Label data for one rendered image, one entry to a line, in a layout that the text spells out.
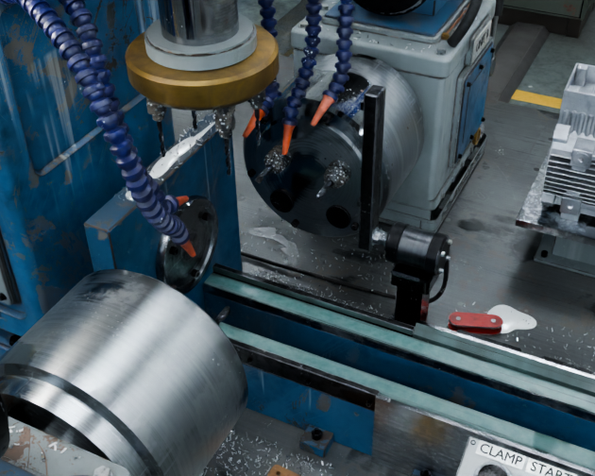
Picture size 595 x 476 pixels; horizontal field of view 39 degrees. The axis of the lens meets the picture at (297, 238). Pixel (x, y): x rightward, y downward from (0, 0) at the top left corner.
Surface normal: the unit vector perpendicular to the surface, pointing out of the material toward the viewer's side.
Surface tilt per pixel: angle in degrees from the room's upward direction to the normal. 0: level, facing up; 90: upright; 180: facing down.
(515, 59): 0
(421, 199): 90
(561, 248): 90
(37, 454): 0
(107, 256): 90
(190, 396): 58
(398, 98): 47
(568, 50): 0
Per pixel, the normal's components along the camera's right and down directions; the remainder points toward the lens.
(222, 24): 0.61, 0.48
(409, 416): -0.44, 0.56
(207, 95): 0.16, 0.61
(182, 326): 0.51, -0.48
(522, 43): -0.01, -0.79
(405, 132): 0.81, -0.08
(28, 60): 0.90, 0.26
